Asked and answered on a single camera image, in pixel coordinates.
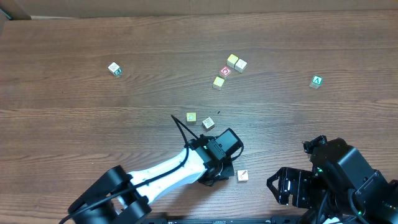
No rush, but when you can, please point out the white block red mark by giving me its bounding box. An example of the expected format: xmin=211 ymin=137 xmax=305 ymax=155
xmin=237 ymin=170 xmax=249 ymax=182

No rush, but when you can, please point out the white patterned block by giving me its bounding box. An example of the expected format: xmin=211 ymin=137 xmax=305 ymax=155
xmin=202 ymin=117 xmax=215 ymax=131

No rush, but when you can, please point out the yellow block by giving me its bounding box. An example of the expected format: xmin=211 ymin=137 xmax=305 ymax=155
xmin=213 ymin=77 xmax=224 ymax=90
xmin=186 ymin=112 xmax=197 ymax=124
xmin=226 ymin=54 xmax=239 ymax=68

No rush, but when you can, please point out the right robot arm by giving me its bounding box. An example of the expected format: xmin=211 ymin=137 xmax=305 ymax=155
xmin=267 ymin=135 xmax=397 ymax=223

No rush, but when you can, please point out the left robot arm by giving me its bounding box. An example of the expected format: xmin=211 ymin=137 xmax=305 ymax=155
xmin=61 ymin=128 xmax=244 ymax=224

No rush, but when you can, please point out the red circle block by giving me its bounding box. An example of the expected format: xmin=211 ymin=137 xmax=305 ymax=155
xmin=219 ymin=66 xmax=231 ymax=80

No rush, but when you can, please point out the white block far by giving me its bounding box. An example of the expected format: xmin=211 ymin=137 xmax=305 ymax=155
xmin=234 ymin=58 xmax=247 ymax=73

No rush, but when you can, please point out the green letter block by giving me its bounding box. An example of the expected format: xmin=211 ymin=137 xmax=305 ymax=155
xmin=309 ymin=75 xmax=323 ymax=89

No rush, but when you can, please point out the white block green side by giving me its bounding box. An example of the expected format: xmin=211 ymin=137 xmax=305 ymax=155
xmin=108 ymin=62 xmax=122 ymax=77

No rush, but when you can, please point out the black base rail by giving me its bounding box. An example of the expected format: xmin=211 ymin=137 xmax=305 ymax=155
xmin=142 ymin=215 xmax=308 ymax=224

